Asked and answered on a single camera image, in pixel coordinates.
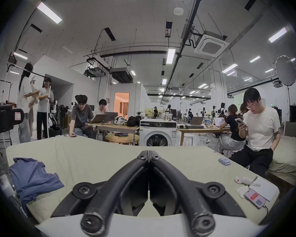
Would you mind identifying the white notebook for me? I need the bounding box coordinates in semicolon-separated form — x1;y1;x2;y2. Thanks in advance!
249;177;278;202

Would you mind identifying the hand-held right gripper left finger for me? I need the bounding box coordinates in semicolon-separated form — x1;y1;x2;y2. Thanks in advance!
52;151;151;235

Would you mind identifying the white folded tissue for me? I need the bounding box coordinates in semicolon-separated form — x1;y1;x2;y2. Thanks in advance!
235;185;249;199

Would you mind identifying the group of people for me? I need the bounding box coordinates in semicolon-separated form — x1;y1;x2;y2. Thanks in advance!
152;102;228;123

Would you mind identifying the silver umbrella lamp on stand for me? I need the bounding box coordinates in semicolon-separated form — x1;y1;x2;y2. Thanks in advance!
275;55;296;136

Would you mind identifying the black camera on tripod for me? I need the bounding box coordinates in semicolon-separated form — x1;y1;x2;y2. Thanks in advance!
0;104;25;147

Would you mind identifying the white washing machine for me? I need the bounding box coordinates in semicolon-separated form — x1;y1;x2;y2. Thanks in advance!
139;119;177;147

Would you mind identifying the wooden table with laptops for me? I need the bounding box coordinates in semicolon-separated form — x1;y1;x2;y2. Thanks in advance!
85;112;140;143
177;116;231;146

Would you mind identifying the phone with red screen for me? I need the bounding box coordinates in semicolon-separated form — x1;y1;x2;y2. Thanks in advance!
244;189;267;209

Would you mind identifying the round low wooden table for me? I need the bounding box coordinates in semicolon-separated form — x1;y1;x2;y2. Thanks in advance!
105;132;140;145

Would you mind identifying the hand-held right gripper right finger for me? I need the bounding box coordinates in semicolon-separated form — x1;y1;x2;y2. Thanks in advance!
149;153;246;235

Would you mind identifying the dark blue shirt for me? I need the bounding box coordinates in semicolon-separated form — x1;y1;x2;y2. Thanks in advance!
9;157;65;208

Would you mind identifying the bed with pale green sheet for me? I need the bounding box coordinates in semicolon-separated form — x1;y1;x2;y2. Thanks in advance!
6;135;280;225
268;122;296;185

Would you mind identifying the small white and red device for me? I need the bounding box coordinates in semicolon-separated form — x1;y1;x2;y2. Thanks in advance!
234;174;252;185

